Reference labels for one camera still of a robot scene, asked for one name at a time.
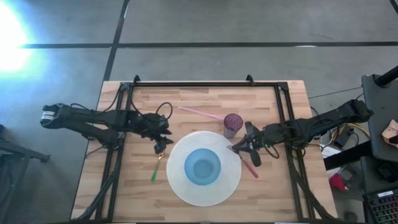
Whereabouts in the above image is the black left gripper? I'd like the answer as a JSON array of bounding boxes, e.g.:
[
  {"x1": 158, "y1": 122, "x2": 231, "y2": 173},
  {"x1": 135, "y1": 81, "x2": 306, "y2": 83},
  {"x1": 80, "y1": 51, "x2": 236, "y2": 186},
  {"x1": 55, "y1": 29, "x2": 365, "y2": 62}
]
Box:
[{"x1": 136, "y1": 113, "x2": 175, "y2": 155}]

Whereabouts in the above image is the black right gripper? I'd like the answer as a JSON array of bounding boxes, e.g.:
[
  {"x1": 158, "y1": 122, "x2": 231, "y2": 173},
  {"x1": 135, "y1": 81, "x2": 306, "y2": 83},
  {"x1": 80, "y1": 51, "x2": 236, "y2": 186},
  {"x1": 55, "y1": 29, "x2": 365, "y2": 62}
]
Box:
[{"x1": 231, "y1": 121, "x2": 269, "y2": 168}]

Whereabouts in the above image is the purple plastic tumbler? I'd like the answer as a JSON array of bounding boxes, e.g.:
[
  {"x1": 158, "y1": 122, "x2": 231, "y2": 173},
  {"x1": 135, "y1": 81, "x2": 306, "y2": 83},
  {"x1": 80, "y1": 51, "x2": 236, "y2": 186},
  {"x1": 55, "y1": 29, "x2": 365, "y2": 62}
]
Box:
[{"x1": 223, "y1": 113, "x2": 244, "y2": 139}]

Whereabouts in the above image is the silver fork with red handle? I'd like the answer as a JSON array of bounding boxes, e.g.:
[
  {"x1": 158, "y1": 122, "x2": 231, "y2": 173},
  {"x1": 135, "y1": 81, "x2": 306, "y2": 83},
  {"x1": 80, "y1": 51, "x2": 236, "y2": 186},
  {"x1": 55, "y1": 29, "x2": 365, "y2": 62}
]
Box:
[{"x1": 226, "y1": 144, "x2": 259, "y2": 179}]

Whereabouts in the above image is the gold spoon with green handle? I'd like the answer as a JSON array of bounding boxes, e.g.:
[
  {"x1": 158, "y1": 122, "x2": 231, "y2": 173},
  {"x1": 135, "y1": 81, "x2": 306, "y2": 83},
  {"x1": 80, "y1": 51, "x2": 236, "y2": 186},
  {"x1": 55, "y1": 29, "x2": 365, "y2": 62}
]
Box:
[{"x1": 150, "y1": 151, "x2": 166, "y2": 183}]

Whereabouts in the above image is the pink drinking straw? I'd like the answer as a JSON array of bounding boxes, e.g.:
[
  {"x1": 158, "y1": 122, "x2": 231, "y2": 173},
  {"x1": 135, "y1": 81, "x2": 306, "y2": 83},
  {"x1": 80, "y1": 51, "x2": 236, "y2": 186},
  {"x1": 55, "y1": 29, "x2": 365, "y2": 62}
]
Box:
[{"x1": 177, "y1": 106, "x2": 225, "y2": 121}]

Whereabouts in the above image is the light blue plastic bowl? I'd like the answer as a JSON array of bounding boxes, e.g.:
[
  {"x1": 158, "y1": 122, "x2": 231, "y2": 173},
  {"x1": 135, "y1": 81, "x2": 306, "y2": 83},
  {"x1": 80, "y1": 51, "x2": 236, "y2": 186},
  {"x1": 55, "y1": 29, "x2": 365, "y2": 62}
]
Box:
[{"x1": 183, "y1": 148, "x2": 221, "y2": 187}]

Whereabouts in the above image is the white round woven placemat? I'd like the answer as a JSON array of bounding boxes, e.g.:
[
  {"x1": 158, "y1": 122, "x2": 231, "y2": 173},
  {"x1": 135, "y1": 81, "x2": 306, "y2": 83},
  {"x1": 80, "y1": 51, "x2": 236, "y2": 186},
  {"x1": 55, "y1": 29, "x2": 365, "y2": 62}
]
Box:
[{"x1": 166, "y1": 130, "x2": 243, "y2": 207}]

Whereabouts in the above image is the white paper sheet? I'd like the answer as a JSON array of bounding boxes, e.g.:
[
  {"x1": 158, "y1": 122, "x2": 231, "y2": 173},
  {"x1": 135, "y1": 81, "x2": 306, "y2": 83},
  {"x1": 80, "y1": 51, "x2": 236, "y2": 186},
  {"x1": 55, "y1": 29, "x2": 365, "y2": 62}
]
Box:
[{"x1": 319, "y1": 143, "x2": 341, "y2": 158}]

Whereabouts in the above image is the small red object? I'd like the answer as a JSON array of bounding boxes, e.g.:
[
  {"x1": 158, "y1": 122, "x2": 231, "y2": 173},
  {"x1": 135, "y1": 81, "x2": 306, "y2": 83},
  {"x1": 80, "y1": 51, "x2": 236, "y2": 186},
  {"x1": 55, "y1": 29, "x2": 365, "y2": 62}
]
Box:
[{"x1": 328, "y1": 173, "x2": 346, "y2": 191}]

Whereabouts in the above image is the dark grey side desk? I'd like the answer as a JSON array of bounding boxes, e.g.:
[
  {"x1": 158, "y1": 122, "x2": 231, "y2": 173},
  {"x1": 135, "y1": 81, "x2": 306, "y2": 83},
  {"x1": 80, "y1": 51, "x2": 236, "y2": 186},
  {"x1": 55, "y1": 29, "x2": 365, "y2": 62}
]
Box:
[{"x1": 361, "y1": 73, "x2": 398, "y2": 162}]

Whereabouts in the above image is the black wheeled stand base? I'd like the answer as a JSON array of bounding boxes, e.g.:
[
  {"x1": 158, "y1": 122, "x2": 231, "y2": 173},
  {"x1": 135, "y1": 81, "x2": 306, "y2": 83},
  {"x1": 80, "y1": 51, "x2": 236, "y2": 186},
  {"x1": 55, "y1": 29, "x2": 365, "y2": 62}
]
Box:
[{"x1": 0, "y1": 124, "x2": 51, "y2": 224}]

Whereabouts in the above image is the crumpled brown paper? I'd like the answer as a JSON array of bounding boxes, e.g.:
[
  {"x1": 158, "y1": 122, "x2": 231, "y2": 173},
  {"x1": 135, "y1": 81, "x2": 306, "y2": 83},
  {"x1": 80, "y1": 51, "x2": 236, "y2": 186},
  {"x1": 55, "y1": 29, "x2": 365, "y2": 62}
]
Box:
[{"x1": 381, "y1": 119, "x2": 398, "y2": 149}]

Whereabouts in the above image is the backlit rainbow keyboard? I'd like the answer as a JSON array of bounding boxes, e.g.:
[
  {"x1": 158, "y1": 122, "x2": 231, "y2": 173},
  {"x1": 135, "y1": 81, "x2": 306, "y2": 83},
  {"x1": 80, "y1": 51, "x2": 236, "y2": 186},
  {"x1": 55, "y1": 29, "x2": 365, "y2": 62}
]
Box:
[{"x1": 363, "y1": 188, "x2": 398, "y2": 224}]

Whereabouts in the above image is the black desk pole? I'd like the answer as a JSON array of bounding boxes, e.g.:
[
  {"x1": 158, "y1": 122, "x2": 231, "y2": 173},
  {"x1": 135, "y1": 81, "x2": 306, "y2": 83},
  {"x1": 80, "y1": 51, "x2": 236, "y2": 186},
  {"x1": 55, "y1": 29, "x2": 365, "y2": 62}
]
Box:
[{"x1": 374, "y1": 64, "x2": 398, "y2": 88}]

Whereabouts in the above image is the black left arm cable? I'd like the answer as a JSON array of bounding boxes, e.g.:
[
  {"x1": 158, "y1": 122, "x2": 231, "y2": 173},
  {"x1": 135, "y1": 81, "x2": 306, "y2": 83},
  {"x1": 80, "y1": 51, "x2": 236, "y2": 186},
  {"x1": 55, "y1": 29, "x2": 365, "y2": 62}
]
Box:
[{"x1": 107, "y1": 82, "x2": 174, "y2": 122}]

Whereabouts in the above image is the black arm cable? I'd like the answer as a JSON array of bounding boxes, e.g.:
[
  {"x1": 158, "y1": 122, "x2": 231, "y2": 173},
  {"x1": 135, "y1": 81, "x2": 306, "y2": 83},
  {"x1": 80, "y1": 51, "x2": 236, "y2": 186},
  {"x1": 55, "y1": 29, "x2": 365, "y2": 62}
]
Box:
[
  {"x1": 107, "y1": 82, "x2": 174, "y2": 122},
  {"x1": 263, "y1": 144, "x2": 281, "y2": 160}
]

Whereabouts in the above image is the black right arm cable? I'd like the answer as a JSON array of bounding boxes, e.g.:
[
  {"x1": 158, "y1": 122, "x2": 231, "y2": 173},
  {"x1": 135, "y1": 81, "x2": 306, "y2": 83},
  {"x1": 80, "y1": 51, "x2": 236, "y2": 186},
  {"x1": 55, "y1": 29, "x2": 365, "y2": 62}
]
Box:
[{"x1": 263, "y1": 144, "x2": 281, "y2": 160}]

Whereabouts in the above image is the black aluminium rig frame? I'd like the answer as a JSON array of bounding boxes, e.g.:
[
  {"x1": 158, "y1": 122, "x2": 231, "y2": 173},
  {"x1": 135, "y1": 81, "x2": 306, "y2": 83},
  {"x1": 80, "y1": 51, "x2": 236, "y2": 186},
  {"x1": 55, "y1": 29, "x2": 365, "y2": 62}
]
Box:
[{"x1": 74, "y1": 74, "x2": 340, "y2": 223}]

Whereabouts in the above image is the thin grey floor cable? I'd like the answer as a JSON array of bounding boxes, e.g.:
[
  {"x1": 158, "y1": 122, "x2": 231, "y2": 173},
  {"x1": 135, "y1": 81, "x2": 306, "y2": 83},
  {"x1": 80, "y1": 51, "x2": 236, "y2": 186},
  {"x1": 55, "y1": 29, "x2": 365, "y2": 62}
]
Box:
[{"x1": 307, "y1": 86, "x2": 363, "y2": 100}]

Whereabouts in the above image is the yellow floor cable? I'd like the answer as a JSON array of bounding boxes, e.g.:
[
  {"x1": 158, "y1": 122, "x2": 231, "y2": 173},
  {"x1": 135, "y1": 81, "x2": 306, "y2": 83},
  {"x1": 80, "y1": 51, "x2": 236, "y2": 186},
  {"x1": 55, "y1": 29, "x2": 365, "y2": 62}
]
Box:
[{"x1": 330, "y1": 123, "x2": 371, "y2": 144}]

